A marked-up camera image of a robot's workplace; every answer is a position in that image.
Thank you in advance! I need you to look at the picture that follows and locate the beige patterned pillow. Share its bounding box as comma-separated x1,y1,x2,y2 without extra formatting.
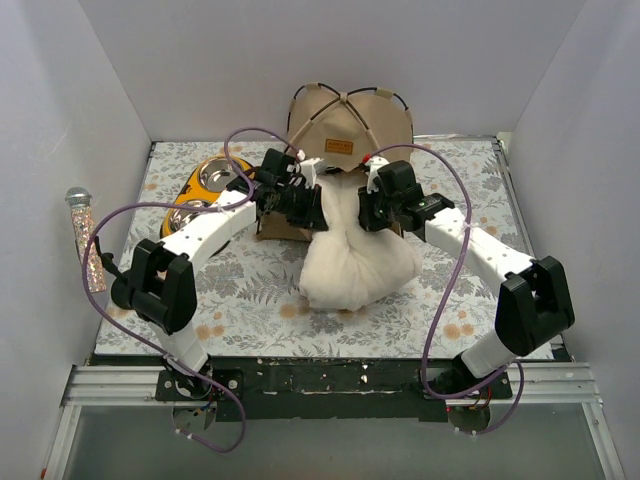
299,174,422,311

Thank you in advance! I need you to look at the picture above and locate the beige fabric pet tent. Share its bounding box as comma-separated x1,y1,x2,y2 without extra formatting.
254,82,415,244

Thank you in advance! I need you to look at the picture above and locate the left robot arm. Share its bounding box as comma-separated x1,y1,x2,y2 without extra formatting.
111,149,326,400

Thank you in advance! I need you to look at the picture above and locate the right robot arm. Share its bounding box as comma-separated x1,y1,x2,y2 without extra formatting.
358,156,575,398

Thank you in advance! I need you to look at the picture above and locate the yellow double pet bowl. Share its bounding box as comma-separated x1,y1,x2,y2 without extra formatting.
160,155,237,238

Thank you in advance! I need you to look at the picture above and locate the black microphone stand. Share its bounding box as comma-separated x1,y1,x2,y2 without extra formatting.
94,236,133,310

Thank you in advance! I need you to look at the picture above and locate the glitter toy microphone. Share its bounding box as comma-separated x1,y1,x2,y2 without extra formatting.
65,187,107,293

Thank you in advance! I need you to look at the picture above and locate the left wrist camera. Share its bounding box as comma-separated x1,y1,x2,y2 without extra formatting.
299,157,327,189

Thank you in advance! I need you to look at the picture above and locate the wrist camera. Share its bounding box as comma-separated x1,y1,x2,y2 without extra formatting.
361,155,389,194
299,157,327,189

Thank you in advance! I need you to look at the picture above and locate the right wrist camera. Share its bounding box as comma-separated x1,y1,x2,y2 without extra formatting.
361,155,389,194

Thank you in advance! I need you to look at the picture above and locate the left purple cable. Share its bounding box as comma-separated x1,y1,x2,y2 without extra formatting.
82,127,307,454

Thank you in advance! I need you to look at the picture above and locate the purple cable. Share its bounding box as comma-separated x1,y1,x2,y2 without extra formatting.
362,143,525,437
82,127,307,454

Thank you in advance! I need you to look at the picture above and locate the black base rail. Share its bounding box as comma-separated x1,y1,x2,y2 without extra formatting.
154,355,516,424

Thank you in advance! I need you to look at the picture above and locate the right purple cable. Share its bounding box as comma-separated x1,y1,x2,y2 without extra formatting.
362,143,525,437

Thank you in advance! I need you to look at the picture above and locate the aluminium frame rail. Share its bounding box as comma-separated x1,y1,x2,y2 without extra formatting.
42,362,625,479

